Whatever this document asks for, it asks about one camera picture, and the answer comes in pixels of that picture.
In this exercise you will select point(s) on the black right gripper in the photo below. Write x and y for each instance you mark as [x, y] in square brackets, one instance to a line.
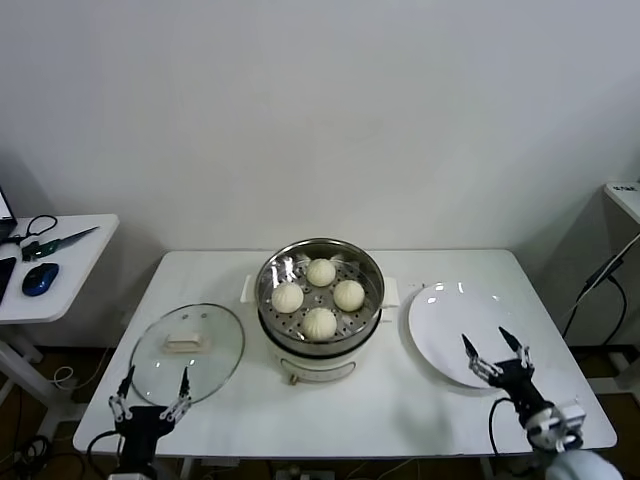
[517, 387]

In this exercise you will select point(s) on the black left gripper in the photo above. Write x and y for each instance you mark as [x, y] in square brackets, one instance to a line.
[139, 425]

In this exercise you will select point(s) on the white steamed baozi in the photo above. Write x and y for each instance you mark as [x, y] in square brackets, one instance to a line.
[348, 294]
[287, 298]
[320, 271]
[319, 322]

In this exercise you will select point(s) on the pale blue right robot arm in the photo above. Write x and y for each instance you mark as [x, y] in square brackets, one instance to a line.
[580, 467]

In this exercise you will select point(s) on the perforated steel steamer basket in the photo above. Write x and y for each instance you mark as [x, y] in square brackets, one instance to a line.
[367, 280]

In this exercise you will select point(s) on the white round plate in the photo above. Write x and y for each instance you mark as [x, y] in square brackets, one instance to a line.
[450, 320]

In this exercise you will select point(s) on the white table leg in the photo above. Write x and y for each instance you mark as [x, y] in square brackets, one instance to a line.
[487, 469]
[188, 469]

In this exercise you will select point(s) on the white side table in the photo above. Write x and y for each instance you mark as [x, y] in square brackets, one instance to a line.
[85, 280]

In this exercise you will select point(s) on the blue computer mouse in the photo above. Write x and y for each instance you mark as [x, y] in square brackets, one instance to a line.
[40, 278]

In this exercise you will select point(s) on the white floor power strip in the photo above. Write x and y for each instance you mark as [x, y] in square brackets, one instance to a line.
[305, 475]

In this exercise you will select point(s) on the cream electric cooking pot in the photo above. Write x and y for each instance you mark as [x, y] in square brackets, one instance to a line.
[320, 365]

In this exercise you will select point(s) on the black flat phone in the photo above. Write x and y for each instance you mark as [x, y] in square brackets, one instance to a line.
[5, 277]

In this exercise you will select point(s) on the white side desk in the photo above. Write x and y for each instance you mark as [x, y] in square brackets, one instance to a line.
[625, 202]

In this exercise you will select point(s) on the small dark flat object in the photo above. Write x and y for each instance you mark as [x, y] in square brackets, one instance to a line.
[627, 187]

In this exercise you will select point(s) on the black laptop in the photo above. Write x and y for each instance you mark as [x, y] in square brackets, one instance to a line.
[4, 205]

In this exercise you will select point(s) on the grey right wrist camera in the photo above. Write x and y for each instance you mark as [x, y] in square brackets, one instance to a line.
[570, 412]

